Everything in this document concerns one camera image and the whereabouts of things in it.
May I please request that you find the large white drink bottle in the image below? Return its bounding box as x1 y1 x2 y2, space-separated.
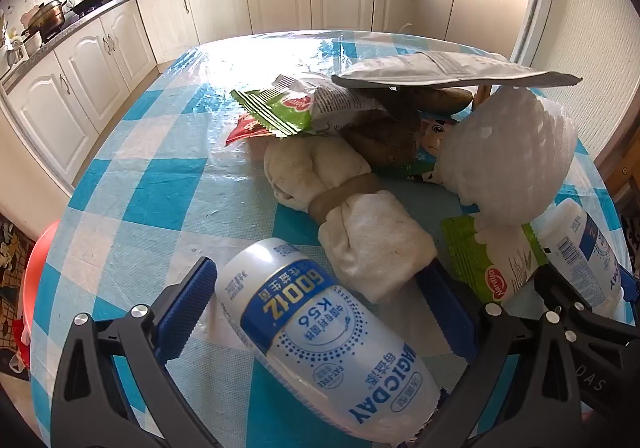
214 237 446 448

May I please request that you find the green silver snack bag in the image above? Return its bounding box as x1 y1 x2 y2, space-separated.
230 73 386 138

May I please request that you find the cartoon printed wrapper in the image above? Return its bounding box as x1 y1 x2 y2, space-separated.
372 113 461 184

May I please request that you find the small white drink bottle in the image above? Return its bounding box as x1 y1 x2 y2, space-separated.
530 198 626 321

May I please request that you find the wooden chair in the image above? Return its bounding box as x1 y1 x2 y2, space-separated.
595 118 640 209

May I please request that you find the silver foil bag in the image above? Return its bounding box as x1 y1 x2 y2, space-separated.
331 52 583 91

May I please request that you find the white foam fruit net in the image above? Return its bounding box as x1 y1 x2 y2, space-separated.
440 87 580 234

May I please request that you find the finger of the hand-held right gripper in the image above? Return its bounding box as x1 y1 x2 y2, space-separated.
600 277 640 329
536 270 626 354

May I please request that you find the orange plastic bucket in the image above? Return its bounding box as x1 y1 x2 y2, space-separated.
21 220 63 379

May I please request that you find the brown crumpled lump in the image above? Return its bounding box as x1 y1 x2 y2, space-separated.
340 110 423 166

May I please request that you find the small green snack wrapper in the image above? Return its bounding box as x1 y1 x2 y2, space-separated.
440 215 551 305

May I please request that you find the blue white checked tablecloth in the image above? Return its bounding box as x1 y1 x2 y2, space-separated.
30 30 633 448

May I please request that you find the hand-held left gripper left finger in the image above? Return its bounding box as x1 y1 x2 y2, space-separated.
50 255 221 448

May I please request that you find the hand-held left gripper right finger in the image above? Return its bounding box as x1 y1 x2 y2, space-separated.
415 258 583 448

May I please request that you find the red sachet wrapper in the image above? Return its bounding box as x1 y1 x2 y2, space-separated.
225 112 273 147

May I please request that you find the cooking pot with lid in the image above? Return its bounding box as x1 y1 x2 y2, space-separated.
20 0 68 36

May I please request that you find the grey stone countertop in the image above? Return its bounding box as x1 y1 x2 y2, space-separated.
0 0 423 89

